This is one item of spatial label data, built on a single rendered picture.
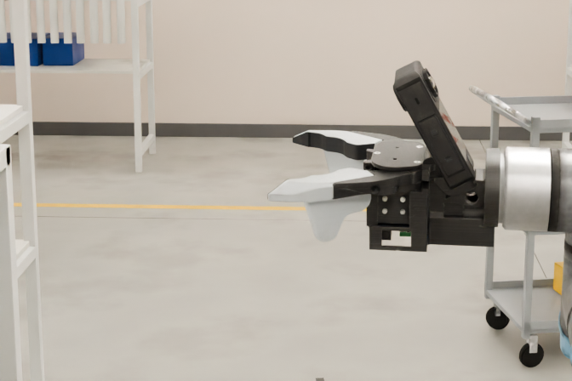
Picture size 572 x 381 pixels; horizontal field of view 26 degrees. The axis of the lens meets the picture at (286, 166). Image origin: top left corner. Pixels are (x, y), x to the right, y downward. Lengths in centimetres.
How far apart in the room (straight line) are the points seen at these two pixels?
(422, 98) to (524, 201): 13
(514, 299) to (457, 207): 404
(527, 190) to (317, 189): 18
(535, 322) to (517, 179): 375
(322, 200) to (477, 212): 15
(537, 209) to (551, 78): 805
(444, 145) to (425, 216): 7
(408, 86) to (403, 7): 790
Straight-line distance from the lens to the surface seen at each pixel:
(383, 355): 498
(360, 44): 899
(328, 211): 108
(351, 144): 116
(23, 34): 409
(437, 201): 112
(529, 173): 109
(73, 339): 520
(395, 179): 108
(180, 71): 911
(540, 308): 508
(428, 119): 108
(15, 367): 200
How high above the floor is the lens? 183
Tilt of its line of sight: 13 degrees down
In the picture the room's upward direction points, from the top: straight up
